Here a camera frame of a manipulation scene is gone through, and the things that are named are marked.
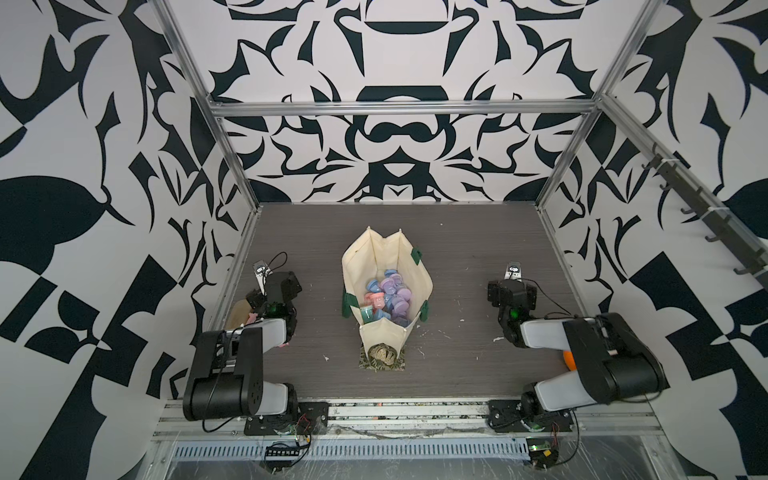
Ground black hook rail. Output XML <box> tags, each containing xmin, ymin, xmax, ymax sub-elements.
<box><xmin>643</xmin><ymin>143</ymin><xmax>767</xmax><ymax>290</ymax></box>

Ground cream canvas tote bag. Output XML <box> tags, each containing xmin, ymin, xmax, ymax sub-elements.
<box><xmin>341</xmin><ymin>227</ymin><xmax>433</xmax><ymax>371</ymax></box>

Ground purple hourglass cluster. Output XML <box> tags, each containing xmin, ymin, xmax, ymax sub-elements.
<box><xmin>390</xmin><ymin>301</ymin><xmax>411</xmax><ymax>328</ymax></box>

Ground plush doll toy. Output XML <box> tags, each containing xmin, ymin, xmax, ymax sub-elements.
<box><xmin>563</xmin><ymin>351</ymin><xmax>577</xmax><ymax>371</ymax></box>

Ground green hourglass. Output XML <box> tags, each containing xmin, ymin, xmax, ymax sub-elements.
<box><xmin>360</xmin><ymin>305</ymin><xmax>375</xmax><ymax>324</ymax></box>

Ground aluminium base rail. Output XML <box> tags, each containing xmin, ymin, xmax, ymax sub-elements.
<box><xmin>152</xmin><ymin>397</ymin><xmax>662</xmax><ymax>461</ymax></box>

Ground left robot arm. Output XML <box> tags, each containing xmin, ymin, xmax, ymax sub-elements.
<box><xmin>182</xmin><ymin>271</ymin><xmax>302</xmax><ymax>426</ymax></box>

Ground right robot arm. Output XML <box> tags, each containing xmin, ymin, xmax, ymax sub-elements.
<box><xmin>488</xmin><ymin>278</ymin><xmax>668</xmax><ymax>432</ymax></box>

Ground pink hourglass front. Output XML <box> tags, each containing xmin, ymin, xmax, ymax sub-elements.
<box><xmin>364</xmin><ymin>292</ymin><xmax>387</xmax><ymax>310</ymax></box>

